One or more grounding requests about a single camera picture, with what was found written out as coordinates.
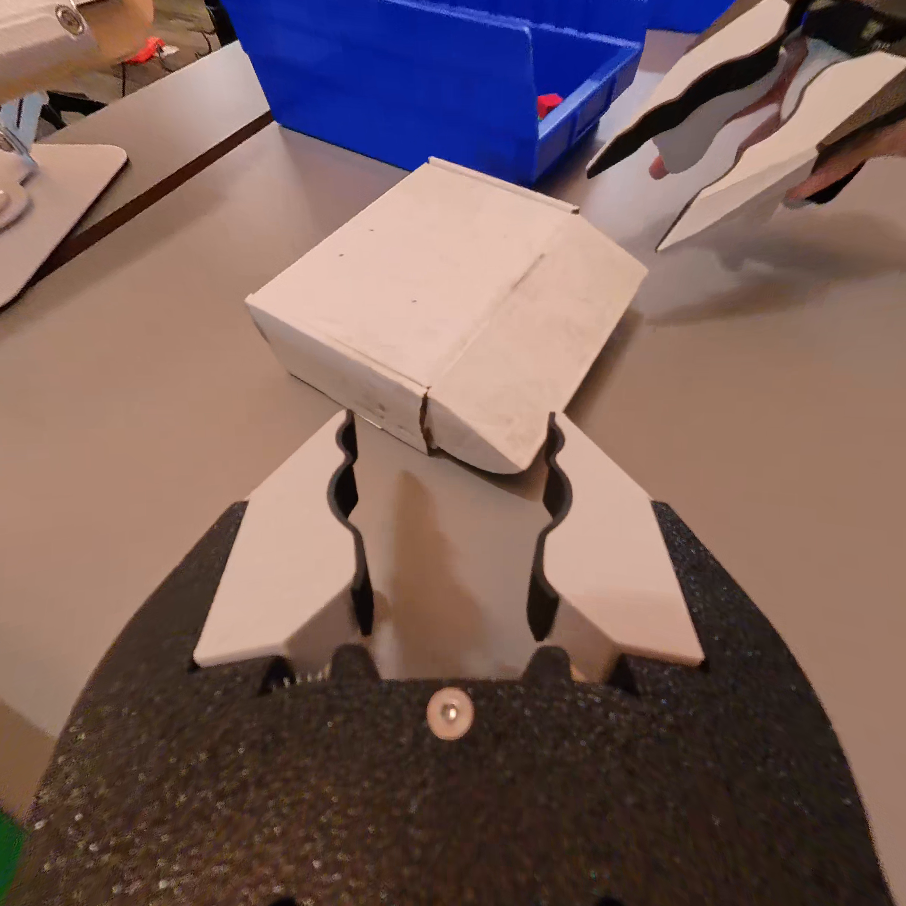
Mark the white stand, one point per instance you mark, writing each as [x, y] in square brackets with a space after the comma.
[64, 205]

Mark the orange traffic cone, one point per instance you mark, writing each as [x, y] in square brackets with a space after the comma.
[152, 51]

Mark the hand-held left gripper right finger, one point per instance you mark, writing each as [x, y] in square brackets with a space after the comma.
[616, 573]

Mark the red cube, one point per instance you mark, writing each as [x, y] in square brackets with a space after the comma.
[548, 106]

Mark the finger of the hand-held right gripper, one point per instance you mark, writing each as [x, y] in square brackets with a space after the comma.
[708, 56]
[814, 120]

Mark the green plastic bin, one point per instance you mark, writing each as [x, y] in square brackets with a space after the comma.
[10, 849]

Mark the white cardboard mailer box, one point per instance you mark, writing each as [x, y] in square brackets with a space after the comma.
[425, 283]

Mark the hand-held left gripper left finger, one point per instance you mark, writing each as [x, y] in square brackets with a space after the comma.
[283, 566]

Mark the blue plastic bin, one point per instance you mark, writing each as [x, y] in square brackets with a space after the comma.
[389, 71]

